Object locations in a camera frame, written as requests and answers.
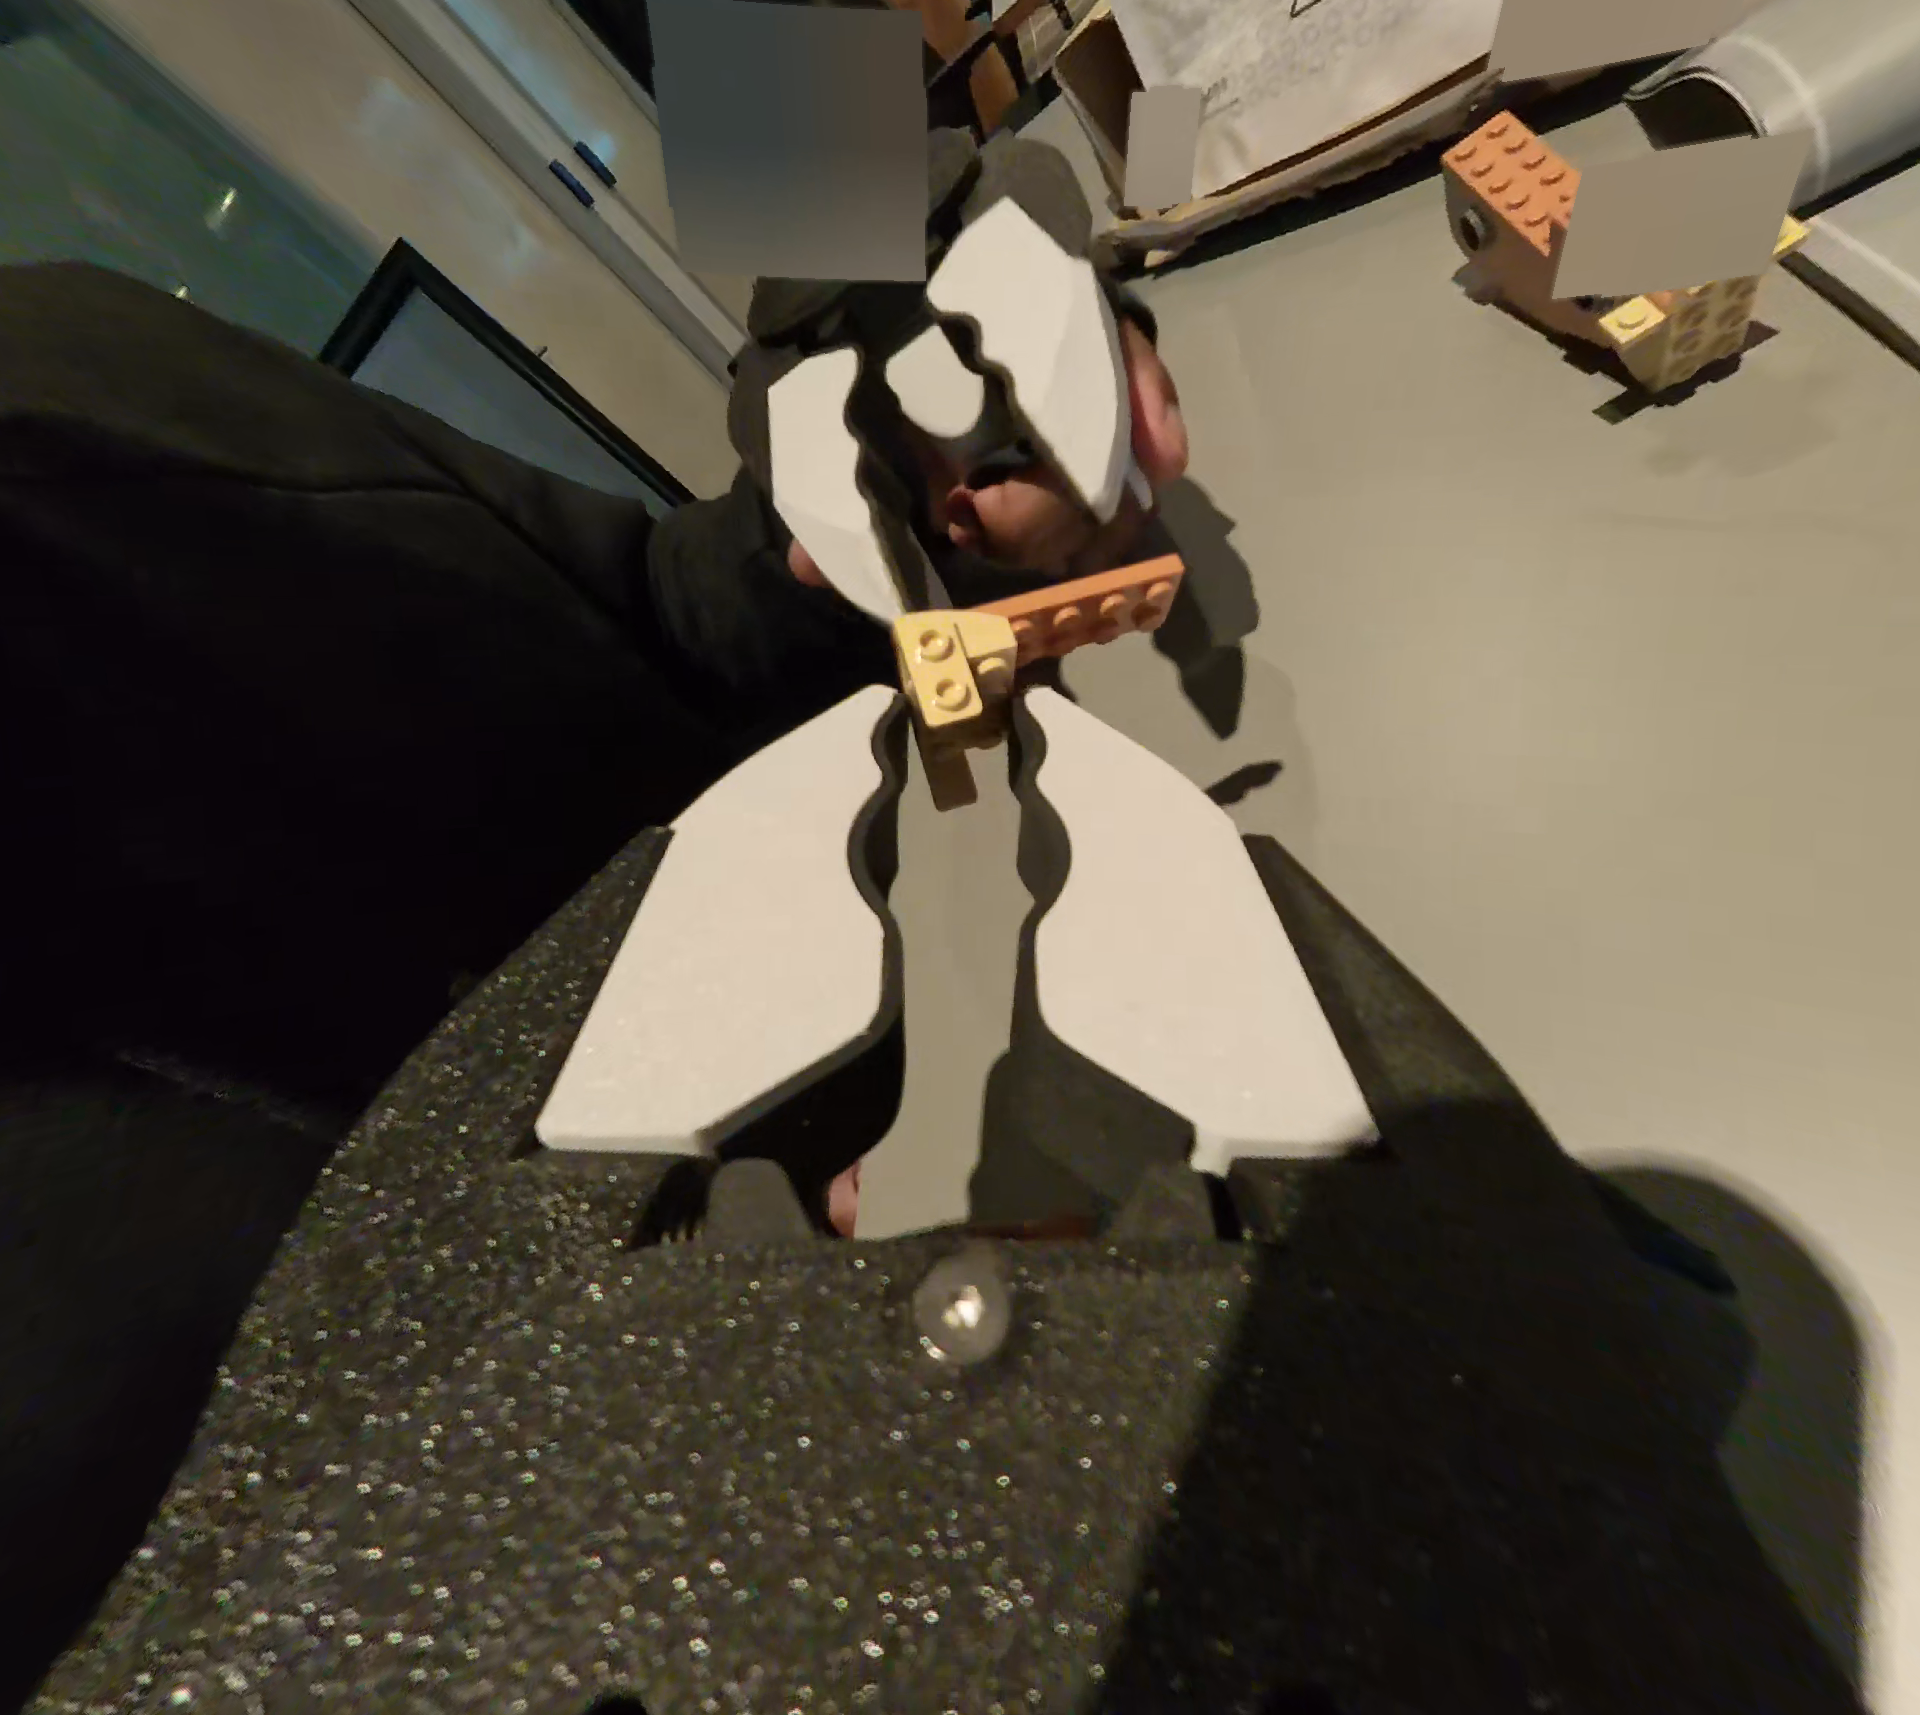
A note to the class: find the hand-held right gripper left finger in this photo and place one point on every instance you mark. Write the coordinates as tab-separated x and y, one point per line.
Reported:
721	983

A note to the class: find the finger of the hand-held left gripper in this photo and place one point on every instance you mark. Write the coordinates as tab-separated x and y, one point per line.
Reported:
1050	351
835	487

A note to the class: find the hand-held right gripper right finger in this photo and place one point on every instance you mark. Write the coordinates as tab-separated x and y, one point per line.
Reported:
1201	983

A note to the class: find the person's left hand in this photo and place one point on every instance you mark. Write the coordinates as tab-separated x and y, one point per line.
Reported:
1036	501

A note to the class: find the brown cardboard tray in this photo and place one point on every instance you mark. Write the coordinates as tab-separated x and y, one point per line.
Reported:
1260	171

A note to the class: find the dark framed glass panel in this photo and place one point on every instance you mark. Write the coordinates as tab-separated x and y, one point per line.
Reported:
497	367

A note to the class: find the small orange toy brick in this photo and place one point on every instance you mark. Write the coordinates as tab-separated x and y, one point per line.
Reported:
1530	217

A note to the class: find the grey instruction booklet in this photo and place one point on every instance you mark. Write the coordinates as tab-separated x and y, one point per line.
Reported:
1831	37

